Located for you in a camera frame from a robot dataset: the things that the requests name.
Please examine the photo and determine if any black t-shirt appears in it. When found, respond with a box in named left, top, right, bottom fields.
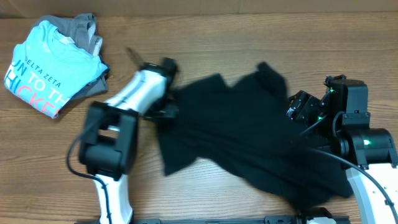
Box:
left=157, top=62, right=353, bottom=209

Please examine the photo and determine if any light blue printed t-shirt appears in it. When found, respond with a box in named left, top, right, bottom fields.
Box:
left=4, top=21, right=108, bottom=119

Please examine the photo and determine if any grey folded t-shirt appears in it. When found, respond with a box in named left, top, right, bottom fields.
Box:
left=30, top=13, right=110, bottom=100

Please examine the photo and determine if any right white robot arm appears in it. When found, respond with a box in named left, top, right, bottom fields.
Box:
left=287, top=75, right=397, bottom=223

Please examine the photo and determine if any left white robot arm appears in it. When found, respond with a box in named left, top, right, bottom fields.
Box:
left=78, top=58, right=178, bottom=223

